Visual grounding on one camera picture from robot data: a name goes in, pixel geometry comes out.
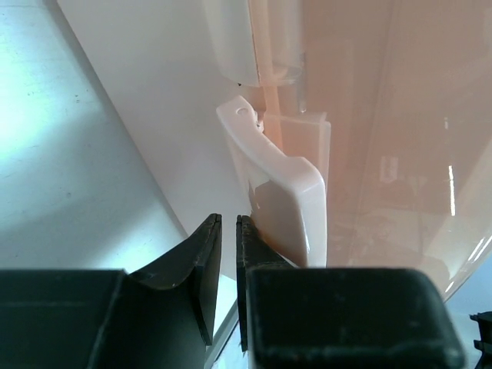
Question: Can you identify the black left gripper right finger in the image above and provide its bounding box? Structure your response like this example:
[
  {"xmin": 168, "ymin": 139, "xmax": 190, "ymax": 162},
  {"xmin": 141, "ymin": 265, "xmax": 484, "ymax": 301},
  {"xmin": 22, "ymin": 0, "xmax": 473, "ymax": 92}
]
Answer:
[{"xmin": 236, "ymin": 215, "xmax": 467, "ymax": 368}]

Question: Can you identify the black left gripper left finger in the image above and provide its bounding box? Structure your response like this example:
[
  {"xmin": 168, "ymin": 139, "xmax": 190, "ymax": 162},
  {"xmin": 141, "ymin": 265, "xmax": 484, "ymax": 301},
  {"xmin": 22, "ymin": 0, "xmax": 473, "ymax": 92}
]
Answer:
[{"xmin": 1, "ymin": 214, "xmax": 222, "ymax": 368}]

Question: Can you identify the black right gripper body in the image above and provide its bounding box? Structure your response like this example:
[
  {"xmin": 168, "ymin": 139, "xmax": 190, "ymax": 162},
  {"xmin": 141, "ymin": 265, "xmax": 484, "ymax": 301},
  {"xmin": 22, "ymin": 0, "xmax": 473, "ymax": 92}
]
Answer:
[{"xmin": 470, "ymin": 311, "xmax": 492, "ymax": 369}]

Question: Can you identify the pink plastic toolbox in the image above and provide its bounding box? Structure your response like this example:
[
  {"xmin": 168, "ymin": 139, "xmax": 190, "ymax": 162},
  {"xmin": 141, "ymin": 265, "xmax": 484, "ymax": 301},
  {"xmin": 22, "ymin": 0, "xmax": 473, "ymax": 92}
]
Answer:
[{"xmin": 59, "ymin": 1, "xmax": 491, "ymax": 299}]

